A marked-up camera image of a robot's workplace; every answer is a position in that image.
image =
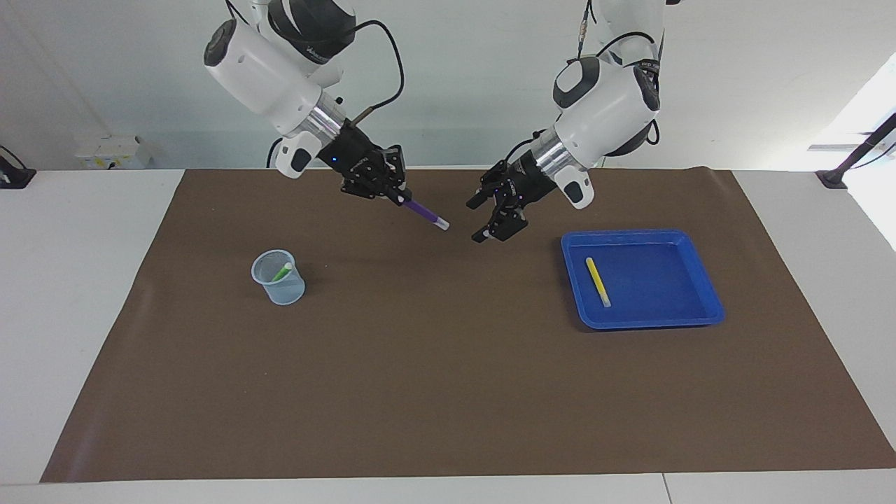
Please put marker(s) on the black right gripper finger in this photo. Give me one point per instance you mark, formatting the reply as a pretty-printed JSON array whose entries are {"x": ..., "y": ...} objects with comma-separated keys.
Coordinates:
[
  {"x": 367, "y": 189},
  {"x": 395, "y": 171}
]

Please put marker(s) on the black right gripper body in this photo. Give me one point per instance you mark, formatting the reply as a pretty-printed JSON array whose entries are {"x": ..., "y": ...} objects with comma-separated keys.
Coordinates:
[{"x": 353, "y": 157}]

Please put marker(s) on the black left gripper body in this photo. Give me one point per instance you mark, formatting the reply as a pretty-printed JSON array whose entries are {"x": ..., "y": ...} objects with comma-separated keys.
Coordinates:
[{"x": 525, "y": 180}]

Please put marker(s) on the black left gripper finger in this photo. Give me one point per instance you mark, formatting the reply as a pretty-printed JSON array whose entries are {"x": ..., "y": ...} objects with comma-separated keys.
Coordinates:
[
  {"x": 505, "y": 222},
  {"x": 488, "y": 187}
]

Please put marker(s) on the purple marker pen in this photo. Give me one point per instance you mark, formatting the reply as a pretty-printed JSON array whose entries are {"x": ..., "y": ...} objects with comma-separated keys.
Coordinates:
[{"x": 423, "y": 212}]

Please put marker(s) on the yellow marker pen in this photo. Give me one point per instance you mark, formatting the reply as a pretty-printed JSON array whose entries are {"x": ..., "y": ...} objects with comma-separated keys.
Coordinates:
[{"x": 597, "y": 280}]

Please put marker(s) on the green marker pen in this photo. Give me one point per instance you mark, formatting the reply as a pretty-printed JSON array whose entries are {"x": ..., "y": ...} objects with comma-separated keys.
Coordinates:
[{"x": 281, "y": 272}]

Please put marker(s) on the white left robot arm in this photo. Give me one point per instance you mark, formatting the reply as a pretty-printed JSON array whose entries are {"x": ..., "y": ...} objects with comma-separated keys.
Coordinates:
[{"x": 609, "y": 112}]

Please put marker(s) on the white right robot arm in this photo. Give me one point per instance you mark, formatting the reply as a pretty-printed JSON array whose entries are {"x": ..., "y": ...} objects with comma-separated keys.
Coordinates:
[{"x": 259, "y": 77}]

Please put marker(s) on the translucent plastic cup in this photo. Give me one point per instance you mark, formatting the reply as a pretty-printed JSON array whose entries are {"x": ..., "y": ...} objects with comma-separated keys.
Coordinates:
[{"x": 283, "y": 294}]

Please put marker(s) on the brown table mat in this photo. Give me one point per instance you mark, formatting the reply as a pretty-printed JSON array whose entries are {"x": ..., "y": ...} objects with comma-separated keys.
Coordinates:
[{"x": 448, "y": 385}]

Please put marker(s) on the blue plastic tray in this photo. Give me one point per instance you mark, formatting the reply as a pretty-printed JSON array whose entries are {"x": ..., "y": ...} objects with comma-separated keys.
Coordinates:
[{"x": 665, "y": 308}]

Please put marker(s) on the black clamp with pole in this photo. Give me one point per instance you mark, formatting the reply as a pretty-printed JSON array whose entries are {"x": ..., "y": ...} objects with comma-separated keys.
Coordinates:
[{"x": 833, "y": 178}]

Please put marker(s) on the black table clamp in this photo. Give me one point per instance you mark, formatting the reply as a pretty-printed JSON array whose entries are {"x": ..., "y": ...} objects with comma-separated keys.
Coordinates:
[{"x": 14, "y": 176}]

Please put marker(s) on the white wall socket box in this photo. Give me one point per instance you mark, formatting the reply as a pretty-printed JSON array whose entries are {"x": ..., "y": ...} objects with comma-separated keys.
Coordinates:
[{"x": 112, "y": 152}]

